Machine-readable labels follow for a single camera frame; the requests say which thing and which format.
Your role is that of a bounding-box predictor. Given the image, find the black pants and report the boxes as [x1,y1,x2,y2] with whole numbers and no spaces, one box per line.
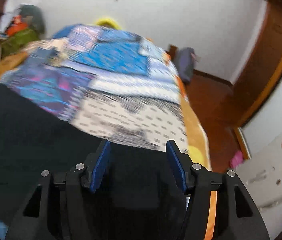
[0,83,189,230]

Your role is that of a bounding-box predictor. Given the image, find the orange yellow fleece blanket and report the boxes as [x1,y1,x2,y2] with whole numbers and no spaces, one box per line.
[175,74,217,239]

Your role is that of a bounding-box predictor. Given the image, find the pink slipper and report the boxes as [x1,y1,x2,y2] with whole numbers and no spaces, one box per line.
[229,151,244,168]

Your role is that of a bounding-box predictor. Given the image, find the blue patchwork bedsheet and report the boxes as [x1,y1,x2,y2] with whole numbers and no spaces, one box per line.
[0,25,188,239]

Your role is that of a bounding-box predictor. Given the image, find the white appliance with stickers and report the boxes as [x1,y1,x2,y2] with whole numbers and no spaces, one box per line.
[235,133,282,210]

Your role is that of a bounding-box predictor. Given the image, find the dark blue backpack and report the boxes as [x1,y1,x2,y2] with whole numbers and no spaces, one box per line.
[174,47,196,84]

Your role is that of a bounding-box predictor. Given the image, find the brown cardboard box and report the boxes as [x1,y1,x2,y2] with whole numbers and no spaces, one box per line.
[0,51,29,78]

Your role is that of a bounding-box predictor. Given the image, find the yellow headboard cushion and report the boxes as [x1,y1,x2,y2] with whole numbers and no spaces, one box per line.
[95,17,121,30]

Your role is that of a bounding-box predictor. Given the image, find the green covered side table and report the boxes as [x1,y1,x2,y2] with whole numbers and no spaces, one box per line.
[0,28,39,59]

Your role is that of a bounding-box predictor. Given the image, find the orange box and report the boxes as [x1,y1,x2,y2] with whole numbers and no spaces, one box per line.
[6,15,28,37]

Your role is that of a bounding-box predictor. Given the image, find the brown wooden door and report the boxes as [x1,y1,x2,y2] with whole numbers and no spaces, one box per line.
[234,1,282,127]

